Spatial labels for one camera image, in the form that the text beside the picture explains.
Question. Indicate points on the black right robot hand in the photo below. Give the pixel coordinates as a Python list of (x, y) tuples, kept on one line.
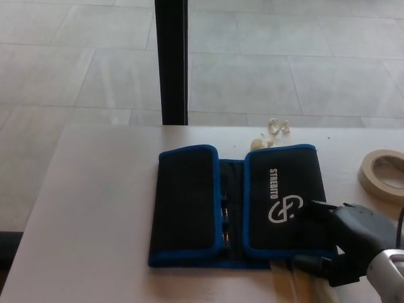
[(360, 230)]

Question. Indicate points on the black blue-trimmed fabric toolkit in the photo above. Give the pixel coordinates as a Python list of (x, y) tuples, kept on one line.
[(186, 202)]

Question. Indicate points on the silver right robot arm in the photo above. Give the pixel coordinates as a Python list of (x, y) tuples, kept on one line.
[(386, 274)]

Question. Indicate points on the cream masking tape roll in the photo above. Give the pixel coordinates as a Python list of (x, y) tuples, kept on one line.
[(366, 176)]

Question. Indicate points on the blue-collared screwdriver bit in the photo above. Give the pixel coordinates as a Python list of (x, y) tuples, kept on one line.
[(225, 240), (225, 214)]

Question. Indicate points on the black vertical post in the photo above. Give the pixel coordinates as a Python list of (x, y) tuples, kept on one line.
[(172, 63)]

